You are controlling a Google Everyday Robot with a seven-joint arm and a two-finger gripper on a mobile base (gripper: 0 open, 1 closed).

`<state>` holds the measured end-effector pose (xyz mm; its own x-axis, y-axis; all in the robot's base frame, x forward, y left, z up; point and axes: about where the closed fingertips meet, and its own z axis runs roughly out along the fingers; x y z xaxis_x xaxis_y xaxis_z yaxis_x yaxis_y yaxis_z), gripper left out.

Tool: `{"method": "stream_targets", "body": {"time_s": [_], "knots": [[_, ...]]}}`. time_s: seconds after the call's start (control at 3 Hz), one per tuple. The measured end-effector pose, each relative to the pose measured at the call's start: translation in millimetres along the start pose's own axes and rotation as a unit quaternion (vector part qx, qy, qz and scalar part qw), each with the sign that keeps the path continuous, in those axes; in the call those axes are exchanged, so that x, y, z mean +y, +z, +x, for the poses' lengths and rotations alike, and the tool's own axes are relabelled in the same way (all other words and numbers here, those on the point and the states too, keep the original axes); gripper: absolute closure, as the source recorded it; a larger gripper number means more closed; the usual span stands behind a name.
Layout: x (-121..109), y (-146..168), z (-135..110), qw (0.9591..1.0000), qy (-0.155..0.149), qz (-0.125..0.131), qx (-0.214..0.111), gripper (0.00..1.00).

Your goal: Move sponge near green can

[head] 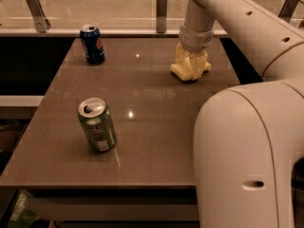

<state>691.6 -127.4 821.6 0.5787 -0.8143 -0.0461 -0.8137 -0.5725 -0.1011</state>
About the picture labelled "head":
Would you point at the blue Pepsi can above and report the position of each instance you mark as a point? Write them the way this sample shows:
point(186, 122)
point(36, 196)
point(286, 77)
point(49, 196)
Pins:
point(92, 43)

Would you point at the middle metal railing bracket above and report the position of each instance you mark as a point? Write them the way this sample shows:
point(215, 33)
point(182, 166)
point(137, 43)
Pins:
point(161, 13)

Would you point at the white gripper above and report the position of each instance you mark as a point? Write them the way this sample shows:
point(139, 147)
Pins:
point(195, 41)

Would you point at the metal railing bracket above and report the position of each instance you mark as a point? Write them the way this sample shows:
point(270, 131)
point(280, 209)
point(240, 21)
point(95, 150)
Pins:
point(41, 22)
point(288, 10)
point(161, 13)

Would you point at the green soda can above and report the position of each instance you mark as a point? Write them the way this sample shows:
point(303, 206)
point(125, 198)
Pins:
point(95, 118)

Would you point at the left metal railing bracket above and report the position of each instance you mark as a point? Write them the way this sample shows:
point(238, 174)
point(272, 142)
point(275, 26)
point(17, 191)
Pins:
point(41, 22)

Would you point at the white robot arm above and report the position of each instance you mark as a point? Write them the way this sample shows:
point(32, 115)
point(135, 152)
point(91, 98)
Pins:
point(248, 138)

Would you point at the glass railing panel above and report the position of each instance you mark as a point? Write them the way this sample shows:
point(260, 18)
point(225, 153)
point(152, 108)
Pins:
point(105, 14)

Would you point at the right metal railing bracket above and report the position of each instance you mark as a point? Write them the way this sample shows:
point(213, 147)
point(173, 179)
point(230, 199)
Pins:
point(288, 10)

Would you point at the yellow sponge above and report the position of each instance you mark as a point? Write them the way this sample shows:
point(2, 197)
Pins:
point(188, 72)

